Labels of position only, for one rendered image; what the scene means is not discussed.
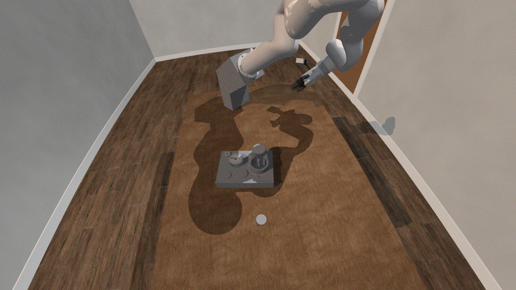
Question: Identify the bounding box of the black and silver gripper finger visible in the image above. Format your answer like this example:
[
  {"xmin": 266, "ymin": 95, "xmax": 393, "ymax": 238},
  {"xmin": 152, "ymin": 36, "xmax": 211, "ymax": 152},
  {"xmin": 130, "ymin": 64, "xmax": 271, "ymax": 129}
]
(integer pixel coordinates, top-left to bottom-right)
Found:
[
  {"xmin": 290, "ymin": 75, "xmax": 309, "ymax": 91},
  {"xmin": 296, "ymin": 84, "xmax": 306, "ymax": 92}
]

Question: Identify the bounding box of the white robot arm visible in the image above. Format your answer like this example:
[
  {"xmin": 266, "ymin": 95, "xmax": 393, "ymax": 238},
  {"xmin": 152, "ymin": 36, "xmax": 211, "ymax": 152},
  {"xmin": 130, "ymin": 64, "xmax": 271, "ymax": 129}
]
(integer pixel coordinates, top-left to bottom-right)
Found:
[{"xmin": 237, "ymin": 0, "xmax": 385, "ymax": 78}]

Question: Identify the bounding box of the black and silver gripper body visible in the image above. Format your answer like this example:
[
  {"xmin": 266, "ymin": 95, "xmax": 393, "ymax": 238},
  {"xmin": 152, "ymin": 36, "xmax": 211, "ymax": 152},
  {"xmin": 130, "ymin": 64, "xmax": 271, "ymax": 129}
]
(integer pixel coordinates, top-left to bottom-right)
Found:
[{"xmin": 302, "ymin": 64, "xmax": 325, "ymax": 87}]

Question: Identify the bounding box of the grey toothed gear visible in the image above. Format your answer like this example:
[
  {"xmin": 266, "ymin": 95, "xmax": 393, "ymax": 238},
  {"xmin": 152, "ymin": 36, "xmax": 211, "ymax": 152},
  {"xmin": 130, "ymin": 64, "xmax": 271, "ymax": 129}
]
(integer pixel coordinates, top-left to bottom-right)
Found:
[{"xmin": 229, "ymin": 153, "xmax": 243, "ymax": 167}]

